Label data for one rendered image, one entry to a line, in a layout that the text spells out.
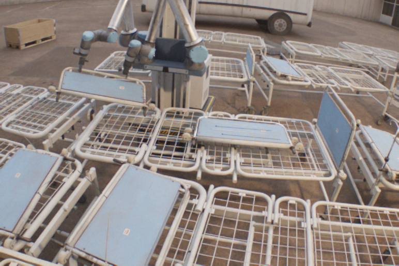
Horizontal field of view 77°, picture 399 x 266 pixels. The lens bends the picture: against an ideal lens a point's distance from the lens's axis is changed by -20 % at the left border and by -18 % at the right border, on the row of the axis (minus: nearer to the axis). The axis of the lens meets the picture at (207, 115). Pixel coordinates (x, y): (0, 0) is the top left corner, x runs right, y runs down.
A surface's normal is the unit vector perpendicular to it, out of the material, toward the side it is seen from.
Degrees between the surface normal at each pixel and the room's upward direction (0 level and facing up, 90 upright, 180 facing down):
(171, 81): 90
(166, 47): 90
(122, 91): 31
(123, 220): 7
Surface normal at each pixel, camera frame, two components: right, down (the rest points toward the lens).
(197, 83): -0.21, 0.44
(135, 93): 0.45, -0.57
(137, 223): 0.20, -0.86
